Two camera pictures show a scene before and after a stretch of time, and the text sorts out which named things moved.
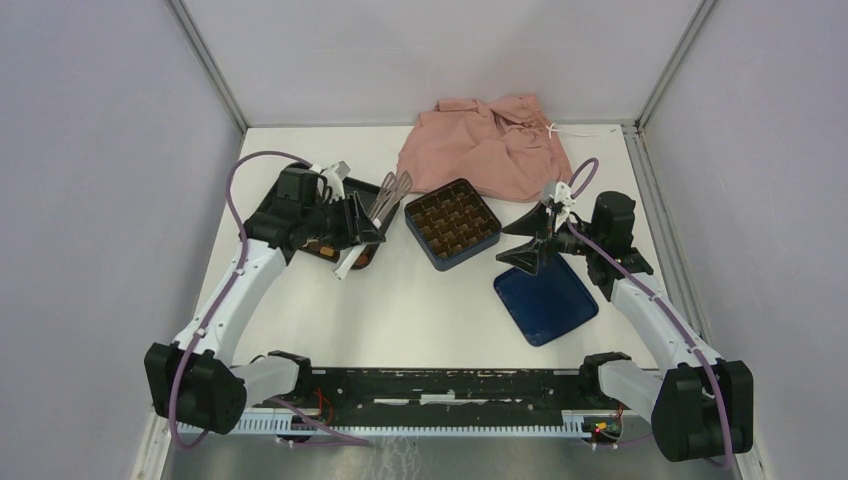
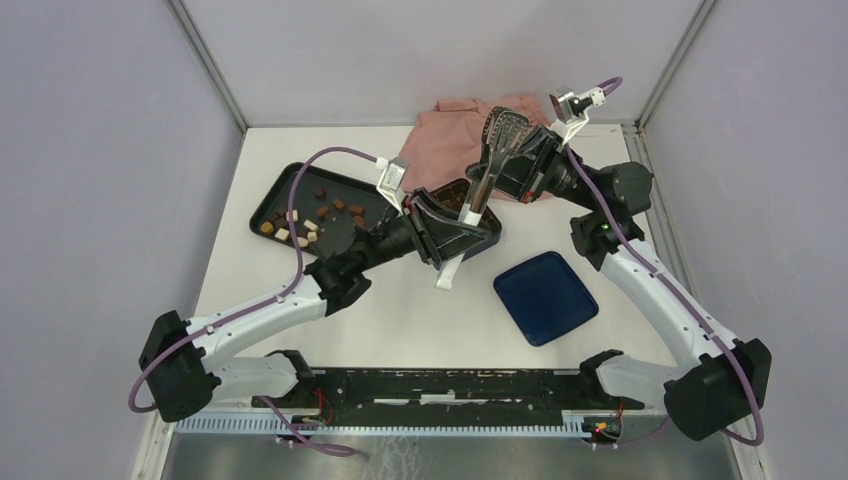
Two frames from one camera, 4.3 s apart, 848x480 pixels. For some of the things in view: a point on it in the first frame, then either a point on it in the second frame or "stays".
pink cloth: (505, 145) stays
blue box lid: (547, 304) stays
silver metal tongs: (392, 190) → (505, 128)
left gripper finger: (368, 232) → (440, 239)
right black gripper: (534, 224) → (526, 175)
